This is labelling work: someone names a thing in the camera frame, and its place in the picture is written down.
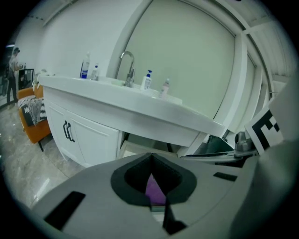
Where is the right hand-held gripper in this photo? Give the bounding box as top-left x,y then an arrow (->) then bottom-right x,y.
235,79 -> 299,159

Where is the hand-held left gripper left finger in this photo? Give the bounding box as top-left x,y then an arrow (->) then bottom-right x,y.
32,153 -> 165,239

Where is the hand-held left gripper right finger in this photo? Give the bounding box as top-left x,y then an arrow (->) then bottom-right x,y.
151,153 -> 246,239

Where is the purple item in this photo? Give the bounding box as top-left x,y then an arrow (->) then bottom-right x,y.
146,174 -> 167,212

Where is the white drawer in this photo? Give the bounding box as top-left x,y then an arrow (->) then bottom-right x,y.
118,137 -> 185,162

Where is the white sink vanity top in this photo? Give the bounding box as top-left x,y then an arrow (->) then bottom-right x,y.
38,74 -> 226,138

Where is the white vanity cabinet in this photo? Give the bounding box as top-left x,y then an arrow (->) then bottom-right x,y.
43,85 -> 201,169

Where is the orange armchair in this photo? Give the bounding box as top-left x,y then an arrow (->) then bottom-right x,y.
17,85 -> 53,152

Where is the black white patterned blanket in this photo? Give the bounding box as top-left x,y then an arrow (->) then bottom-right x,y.
18,97 -> 47,127

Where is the small pink bottle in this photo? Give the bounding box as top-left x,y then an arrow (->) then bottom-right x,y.
159,78 -> 170,98

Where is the large frosted glass panel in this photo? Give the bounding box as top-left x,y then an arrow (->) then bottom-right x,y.
122,0 -> 236,120

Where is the small clear pump bottle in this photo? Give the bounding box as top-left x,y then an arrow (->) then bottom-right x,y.
90,63 -> 99,81

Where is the chrome curved faucet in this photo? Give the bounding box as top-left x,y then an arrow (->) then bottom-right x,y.
115,50 -> 136,87

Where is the white blue-pump bottle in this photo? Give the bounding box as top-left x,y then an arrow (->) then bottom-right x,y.
140,69 -> 153,91

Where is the tall clear blue-label bottle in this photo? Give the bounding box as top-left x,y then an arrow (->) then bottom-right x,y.
79,51 -> 91,79

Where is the black glass-front cabinet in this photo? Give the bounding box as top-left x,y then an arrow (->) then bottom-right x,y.
18,68 -> 35,91

